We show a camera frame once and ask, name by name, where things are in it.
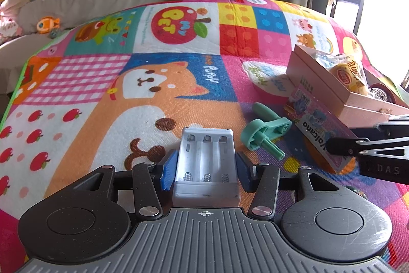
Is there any brown crocheted item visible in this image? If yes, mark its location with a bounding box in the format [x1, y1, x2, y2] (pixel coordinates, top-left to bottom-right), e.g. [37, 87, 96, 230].
[367, 84, 398, 105]

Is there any colourful printed play mat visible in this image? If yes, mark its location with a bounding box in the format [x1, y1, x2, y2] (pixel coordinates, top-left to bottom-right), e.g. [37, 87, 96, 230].
[0, 0, 409, 273]

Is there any pink floral cloth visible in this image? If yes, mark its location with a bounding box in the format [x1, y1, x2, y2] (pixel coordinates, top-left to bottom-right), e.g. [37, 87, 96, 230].
[0, 17, 24, 44]

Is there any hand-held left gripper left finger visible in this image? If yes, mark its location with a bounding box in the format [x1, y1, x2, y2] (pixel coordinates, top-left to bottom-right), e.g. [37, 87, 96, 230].
[72, 150, 179, 219]

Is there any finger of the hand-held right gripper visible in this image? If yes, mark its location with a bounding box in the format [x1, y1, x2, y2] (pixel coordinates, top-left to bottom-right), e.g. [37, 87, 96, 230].
[326, 136, 409, 161]
[374, 115, 409, 137]

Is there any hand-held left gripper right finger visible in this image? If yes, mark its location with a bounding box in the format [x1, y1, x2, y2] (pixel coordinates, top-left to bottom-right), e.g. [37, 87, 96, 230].
[235, 151, 347, 217]

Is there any teal plastic toy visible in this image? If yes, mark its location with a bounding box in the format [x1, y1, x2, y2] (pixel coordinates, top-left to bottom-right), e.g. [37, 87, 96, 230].
[241, 102, 293, 160]

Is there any yellow bread packet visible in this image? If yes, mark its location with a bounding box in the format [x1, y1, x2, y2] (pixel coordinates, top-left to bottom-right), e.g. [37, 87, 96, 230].
[329, 54, 371, 96]

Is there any pink cardboard box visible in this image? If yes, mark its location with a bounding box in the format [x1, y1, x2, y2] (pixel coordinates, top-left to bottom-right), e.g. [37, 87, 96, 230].
[285, 43, 409, 128]

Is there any orange fish plush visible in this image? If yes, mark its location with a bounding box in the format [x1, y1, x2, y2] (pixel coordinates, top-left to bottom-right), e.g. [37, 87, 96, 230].
[36, 16, 61, 34]

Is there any white battery charger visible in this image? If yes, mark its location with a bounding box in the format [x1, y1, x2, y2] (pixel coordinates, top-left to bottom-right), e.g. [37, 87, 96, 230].
[173, 127, 241, 207]

